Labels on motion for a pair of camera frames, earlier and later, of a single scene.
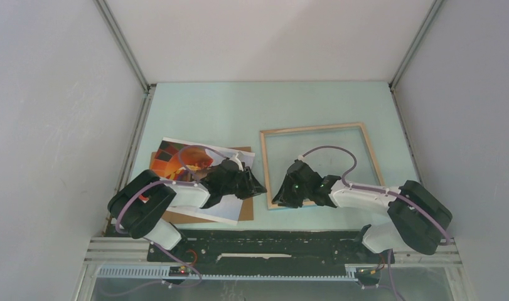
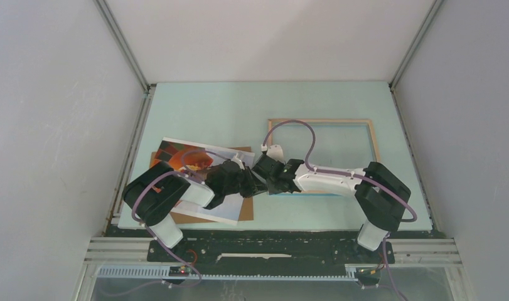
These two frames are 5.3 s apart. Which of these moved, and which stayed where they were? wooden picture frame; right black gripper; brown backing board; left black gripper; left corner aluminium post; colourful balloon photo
Moved: wooden picture frame; right black gripper
Stayed: brown backing board; colourful balloon photo; left corner aluminium post; left black gripper
